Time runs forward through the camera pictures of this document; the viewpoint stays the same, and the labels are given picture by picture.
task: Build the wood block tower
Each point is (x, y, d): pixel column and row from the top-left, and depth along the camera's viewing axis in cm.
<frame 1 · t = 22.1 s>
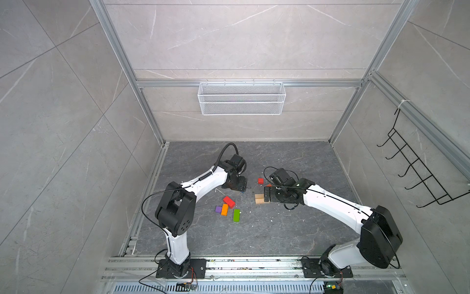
left hand: (239, 182, 91), fingers open
right hand: (272, 194, 86), fingers open
short natural wood block: (259, 198, 94), point 2 cm above the table
red rectangular wood block: (229, 202, 92), point 2 cm above the table
small purple block: (218, 209, 92), on the table
orange-yellow wood block: (224, 209, 92), on the table
green wood block: (236, 215, 90), on the table

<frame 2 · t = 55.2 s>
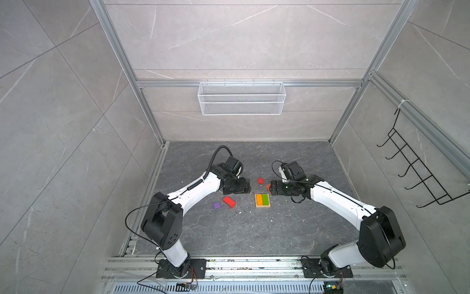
left hand: (244, 186, 86), fingers open
right hand: (276, 187, 88), fingers open
orange-yellow wood block: (259, 199, 94), point 2 cm above the table
green wood block: (265, 199, 94), point 2 cm above the table
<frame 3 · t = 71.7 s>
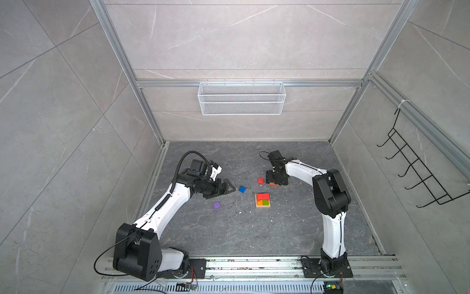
left hand: (228, 187, 80), fingers open
right hand: (272, 179, 102), fingers open
red rectangular wood block: (262, 196, 92), point 5 cm above the table
small blue cube block: (242, 188, 100), on the table
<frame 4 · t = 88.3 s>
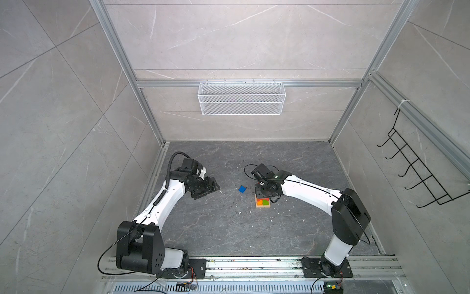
left hand: (213, 186, 84), fingers open
right hand: (260, 190, 89), fingers closed
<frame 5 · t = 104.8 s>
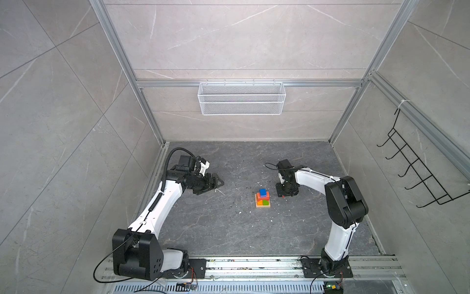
left hand: (217, 181, 81), fingers open
right hand: (282, 191, 97), fingers open
small blue cube block: (263, 192, 88), point 9 cm above the table
